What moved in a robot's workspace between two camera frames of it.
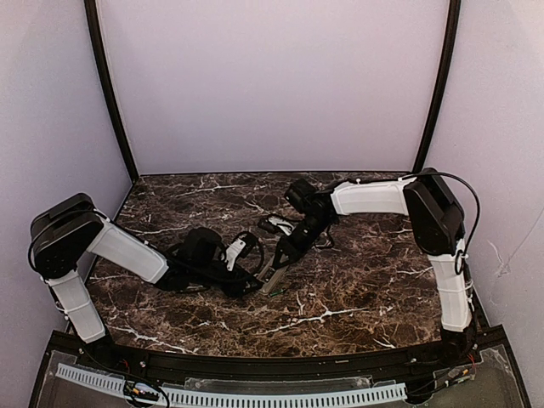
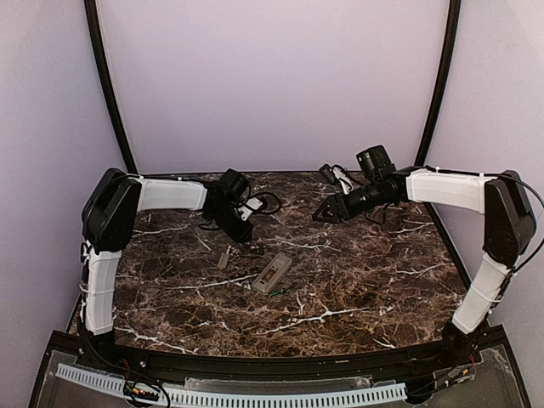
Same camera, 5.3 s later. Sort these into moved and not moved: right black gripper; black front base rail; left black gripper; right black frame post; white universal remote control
Moved: right black gripper; left black gripper
Not moved: white universal remote control; black front base rail; right black frame post
